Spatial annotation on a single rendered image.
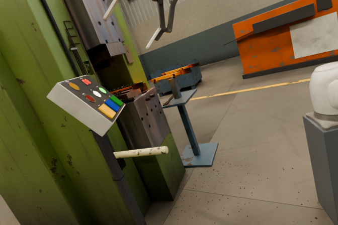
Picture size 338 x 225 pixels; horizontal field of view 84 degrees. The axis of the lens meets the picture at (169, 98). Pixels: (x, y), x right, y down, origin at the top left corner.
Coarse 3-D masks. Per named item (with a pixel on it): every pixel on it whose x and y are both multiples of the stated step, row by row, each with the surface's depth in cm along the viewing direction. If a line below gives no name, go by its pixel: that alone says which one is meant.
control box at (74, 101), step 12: (60, 84) 77; (84, 84) 94; (96, 84) 106; (48, 96) 77; (60, 96) 77; (72, 96) 78; (84, 96) 83; (96, 96) 92; (108, 96) 104; (72, 108) 79; (84, 108) 79; (96, 108) 82; (120, 108) 102; (84, 120) 80; (96, 120) 81; (108, 120) 81; (96, 132) 82
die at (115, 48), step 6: (114, 42) 142; (120, 42) 149; (96, 48) 137; (102, 48) 135; (108, 48) 134; (114, 48) 140; (120, 48) 147; (90, 54) 141; (96, 54) 139; (102, 54) 137; (108, 54) 135; (114, 54) 139; (120, 54) 148; (90, 60) 142; (96, 60) 141; (102, 60) 143
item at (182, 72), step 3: (183, 69) 166; (186, 69) 166; (189, 69) 165; (177, 72) 170; (180, 72) 168; (183, 72) 168; (186, 72) 167; (189, 72) 165; (165, 75) 177; (168, 75) 174; (171, 75) 173; (156, 78) 181; (159, 78) 180; (162, 78) 178
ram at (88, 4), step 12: (72, 0) 124; (84, 0) 124; (96, 0) 134; (72, 12) 127; (84, 12) 124; (96, 12) 131; (84, 24) 127; (96, 24) 129; (108, 24) 140; (84, 36) 131; (96, 36) 128; (108, 36) 137; (120, 36) 150
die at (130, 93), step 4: (128, 88) 151; (132, 88) 150; (116, 92) 157; (124, 92) 147; (128, 92) 144; (132, 92) 149; (136, 92) 154; (140, 92) 159; (116, 96) 146; (120, 96) 144; (124, 96) 143; (128, 96) 143; (132, 96) 148; (136, 96) 153
